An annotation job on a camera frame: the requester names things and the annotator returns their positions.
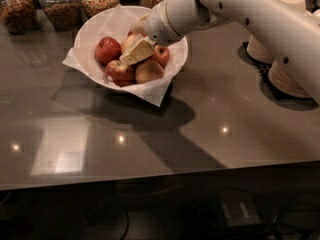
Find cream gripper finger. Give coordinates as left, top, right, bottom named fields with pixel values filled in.
left=120, top=36, right=156, bottom=65
left=129, top=14, right=147, bottom=36

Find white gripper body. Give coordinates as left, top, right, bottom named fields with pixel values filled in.
left=145, top=0, right=182, bottom=46

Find yellow-red apple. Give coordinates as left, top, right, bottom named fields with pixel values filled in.
left=121, top=34, right=137, bottom=53

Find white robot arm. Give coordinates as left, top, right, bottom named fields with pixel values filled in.
left=120, top=0, right=320, bottom=102

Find red apple right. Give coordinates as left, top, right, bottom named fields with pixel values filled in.
left=151, top=45, right=170, bottom=67

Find red apple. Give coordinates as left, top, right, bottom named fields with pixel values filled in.
left=95, top=37, right=121, bottom=65
left=151, top=45, right=170, bottom=67
left=105, top=60, right=135, bottom=87

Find yellow apple front right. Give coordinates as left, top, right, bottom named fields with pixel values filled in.
left=135, top=59, right=164, bottom=84

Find white bowl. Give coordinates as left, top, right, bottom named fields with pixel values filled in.
left=73, top=5, right=189, bottom=92

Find red apple front left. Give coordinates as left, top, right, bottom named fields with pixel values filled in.
left=105, top=60, right=135, bottom=87

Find red apple far left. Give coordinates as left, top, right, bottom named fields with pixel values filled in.
left=95, top=37, right=121, bottom=65

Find white paper liner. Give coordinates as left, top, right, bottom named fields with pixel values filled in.
left=62, top=4, right=185, bottom=108

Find glass jar brown cereal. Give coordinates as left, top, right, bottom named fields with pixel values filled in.
left=39, top=0, right=82, bottom=31

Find back stack paper bowls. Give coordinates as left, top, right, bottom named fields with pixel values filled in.
left=246, top=0, right=313, bottom=65

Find stack paper bowls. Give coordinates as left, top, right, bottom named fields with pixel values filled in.
left=268, top=60, right=310, bottom=99
left=246, top=0, right=313, bottom=65

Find black rubber mat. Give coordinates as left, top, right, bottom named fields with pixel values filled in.
left=246, top=52, right=281, bottom=96

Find glass jar dark cereal left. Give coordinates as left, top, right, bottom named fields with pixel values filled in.
left=0, top=0, right=38, bottom=34

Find front stack paper bowls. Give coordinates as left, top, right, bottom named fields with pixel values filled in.
left=268, top=60, right=310, bottom=99

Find black device under table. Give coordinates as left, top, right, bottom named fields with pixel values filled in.
left=180, top=196, right=265, bottom=240

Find black cable on floor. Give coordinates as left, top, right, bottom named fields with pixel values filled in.
left=118, top=207, right=130, bottom=240

